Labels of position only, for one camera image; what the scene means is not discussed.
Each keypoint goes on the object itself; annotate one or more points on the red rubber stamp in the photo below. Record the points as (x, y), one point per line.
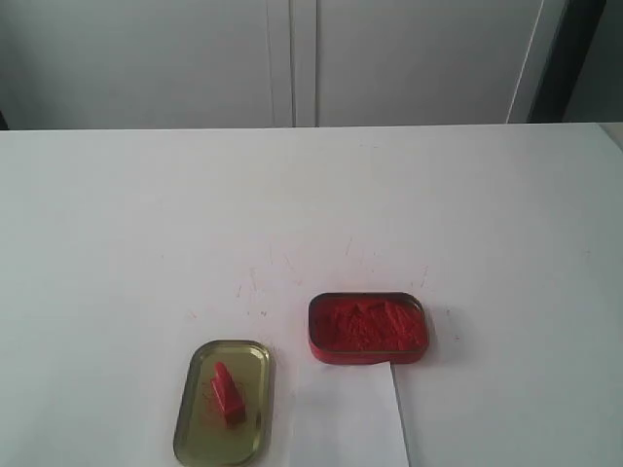
(229, 400)

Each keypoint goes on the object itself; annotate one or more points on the red ink pad tin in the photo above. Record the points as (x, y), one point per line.
(366, 328)

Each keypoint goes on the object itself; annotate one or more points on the white paper sheet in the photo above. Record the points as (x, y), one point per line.
(347, 416)

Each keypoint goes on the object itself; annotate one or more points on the gold tin lid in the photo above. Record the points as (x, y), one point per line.
(201, 436)

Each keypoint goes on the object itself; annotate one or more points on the white cabinet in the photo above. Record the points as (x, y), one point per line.
(170, 64)

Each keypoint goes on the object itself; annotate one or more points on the dark vertical post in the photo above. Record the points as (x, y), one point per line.
(571, 44)

